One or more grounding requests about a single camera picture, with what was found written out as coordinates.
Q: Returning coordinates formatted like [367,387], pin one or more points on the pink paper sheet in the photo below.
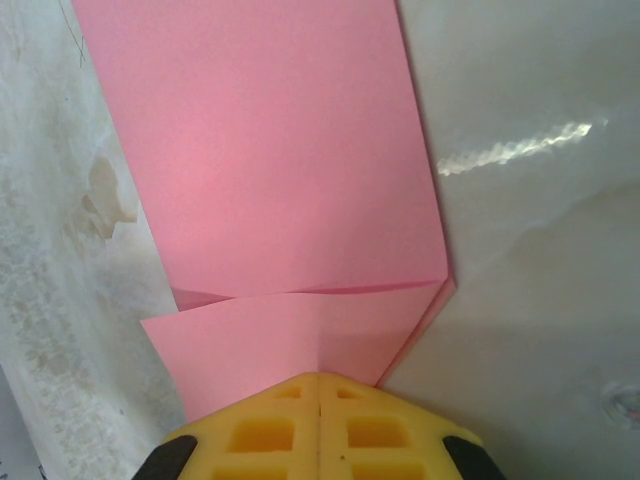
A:
[260,150]

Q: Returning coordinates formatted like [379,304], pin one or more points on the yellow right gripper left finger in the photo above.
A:
[250,435]

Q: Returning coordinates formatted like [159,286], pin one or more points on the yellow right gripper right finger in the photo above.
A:
[390,435]

